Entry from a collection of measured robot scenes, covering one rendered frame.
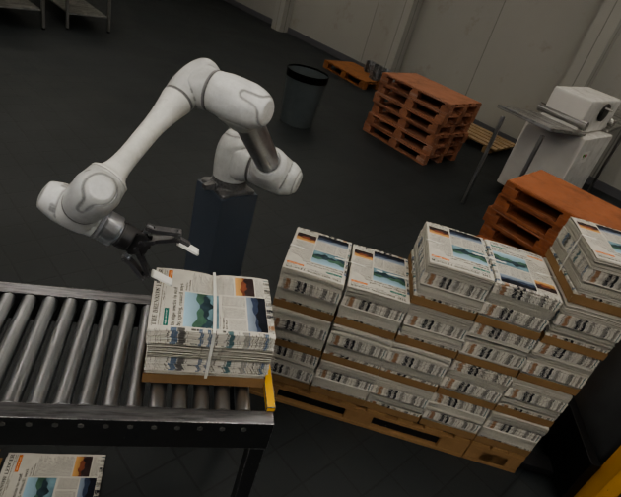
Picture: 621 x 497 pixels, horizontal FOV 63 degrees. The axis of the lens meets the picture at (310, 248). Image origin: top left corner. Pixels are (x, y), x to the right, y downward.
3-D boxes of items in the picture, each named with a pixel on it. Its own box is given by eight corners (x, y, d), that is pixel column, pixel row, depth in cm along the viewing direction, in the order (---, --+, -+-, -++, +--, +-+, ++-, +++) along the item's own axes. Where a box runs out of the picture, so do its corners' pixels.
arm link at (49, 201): (84, 243, 138) (97, 234, 127) (26, 213, 130) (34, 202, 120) (102, 209, 142) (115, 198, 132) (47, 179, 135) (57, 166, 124)
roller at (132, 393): (138, 307, 183) (148, 315, 186) (118, 414, 145) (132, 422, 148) (149, 300, 182) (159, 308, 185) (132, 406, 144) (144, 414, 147)
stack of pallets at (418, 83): (458, 161, 669) (484, 104, 628) (425, 167, 616) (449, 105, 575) (396, 126, 729) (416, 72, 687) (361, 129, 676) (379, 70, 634)
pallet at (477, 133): (517, 152, 775) (519, 146, 769) (490, 157, 720) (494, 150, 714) (453, 120, 840) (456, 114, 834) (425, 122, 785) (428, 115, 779)
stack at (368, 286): (263, 343, 294) (297, 224, 251) (454, 401, 295) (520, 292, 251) (246, 393, 261) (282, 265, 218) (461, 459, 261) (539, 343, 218)
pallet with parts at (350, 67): (392, 90, 911) (398, 72, 894) (364, 90, 858) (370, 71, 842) (349, 68, 973) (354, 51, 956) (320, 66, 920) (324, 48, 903)
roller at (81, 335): (99, 308, 181) (99, 298, 178) (68, 418, 143) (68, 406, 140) (84, 307, 180) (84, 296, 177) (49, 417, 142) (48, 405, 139)
